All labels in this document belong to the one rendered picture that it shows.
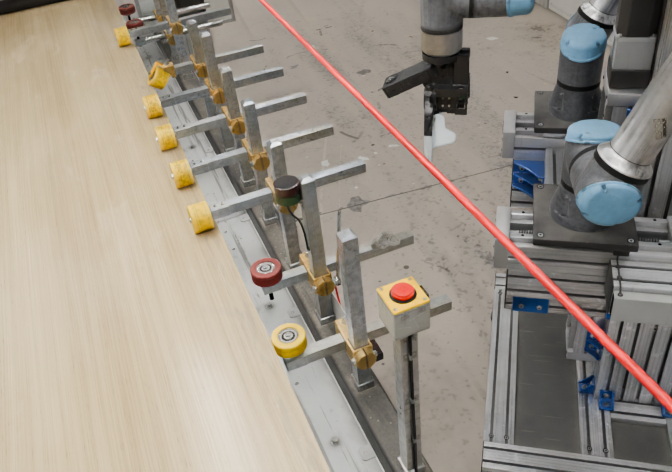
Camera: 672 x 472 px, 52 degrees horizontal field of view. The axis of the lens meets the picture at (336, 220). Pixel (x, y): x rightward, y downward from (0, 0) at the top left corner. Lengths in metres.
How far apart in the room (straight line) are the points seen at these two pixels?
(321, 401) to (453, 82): 0.91
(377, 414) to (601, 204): 0.70
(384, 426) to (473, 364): 1.09
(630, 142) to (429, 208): 2.11
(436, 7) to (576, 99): 0.88
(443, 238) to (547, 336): 0.90
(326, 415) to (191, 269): 0.51
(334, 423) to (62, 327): 0.70
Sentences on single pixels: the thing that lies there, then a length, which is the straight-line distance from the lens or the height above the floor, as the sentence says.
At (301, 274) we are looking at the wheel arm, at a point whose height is 0.86.
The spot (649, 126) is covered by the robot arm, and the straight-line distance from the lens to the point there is 1.40.
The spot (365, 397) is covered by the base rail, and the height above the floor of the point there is 0.70.
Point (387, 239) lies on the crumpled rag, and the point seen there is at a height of 0.87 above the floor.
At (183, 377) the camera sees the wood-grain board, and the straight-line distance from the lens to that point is 1.58.
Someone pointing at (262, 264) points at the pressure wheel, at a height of 0.91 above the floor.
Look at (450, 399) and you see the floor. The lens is 2.61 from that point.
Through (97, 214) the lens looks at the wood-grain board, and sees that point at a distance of 2.16.
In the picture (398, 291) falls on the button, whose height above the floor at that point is 1.23.
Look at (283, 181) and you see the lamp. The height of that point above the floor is 1.17.
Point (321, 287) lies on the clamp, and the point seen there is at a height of 0.86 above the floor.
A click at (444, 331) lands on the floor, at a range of 2.82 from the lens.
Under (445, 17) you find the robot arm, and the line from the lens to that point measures 1.25.
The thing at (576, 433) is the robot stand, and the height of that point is 0.21.
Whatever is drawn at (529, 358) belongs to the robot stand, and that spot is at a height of 0.21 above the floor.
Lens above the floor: 2.05
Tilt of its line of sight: 37 degrees down
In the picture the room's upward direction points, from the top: 7 degrees counter-clockwise
